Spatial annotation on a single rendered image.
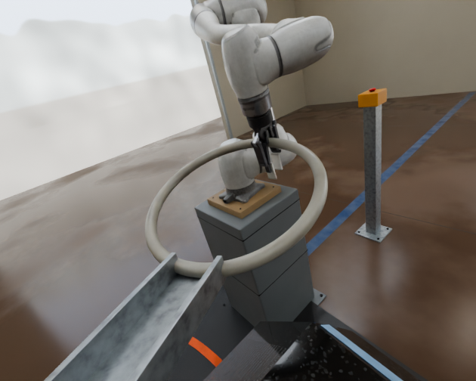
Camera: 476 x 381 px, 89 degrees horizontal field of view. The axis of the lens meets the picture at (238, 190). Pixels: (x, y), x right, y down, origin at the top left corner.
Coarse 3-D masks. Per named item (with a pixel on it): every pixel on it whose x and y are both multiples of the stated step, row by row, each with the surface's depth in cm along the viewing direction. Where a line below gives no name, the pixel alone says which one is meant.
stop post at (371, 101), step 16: (368, 96) 147; (384, 96) 148; (368, 112) 153; (368, 128) 158; (368, 144) 163; (368, 160) 168; (368, 176) 173; (368, 192) 179; (368, 208) 185; (368, 224) 191
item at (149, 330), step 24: (168, 264) 49; (216, 264) 44; (144, 288) 43; (168, 288) 47; (192, 288) 46; (216, 288) 44; (120, 312) 38; (144, 312) 42; (168, 312) 41; (192, 312) 37; (96, 336) 34; (120, 336) 38; (144, 336) 38; (168, 336) 32; (192, 336) 37; (72, 360) 31; (96, 360) 34; (120, 360) 35; (144, 360) 29; (168, 360) 32
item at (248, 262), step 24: (240, 144) 80; (288, 144) 70; (192, 168) 80; (312, 168) 60; (168, 192) 74; (312, 216) 48; (288, 240) 46; (192, 264) 49; (240, 264) 45; (264, 264) 46
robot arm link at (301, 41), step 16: (208, 16) 89; (208, 32) 85; (224, 32) 80; (256, 32) 74; (272, 32) 65; (288, 32) 59; (304, 32) 58; (320, 32) 59; (288, 48) 59; (304, 48) 59; (320, 48) 61; (288, 64) 61; (304, 64) 63
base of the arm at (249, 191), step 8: (256, 184) 124; (224, 192) 125; (232, 192) 118; (240, 192) 117; (248, 192) 118; (256, 192) 121; (224, 200) 118; (232, 200) 118; (240, 200) 115; (248, 200) 116
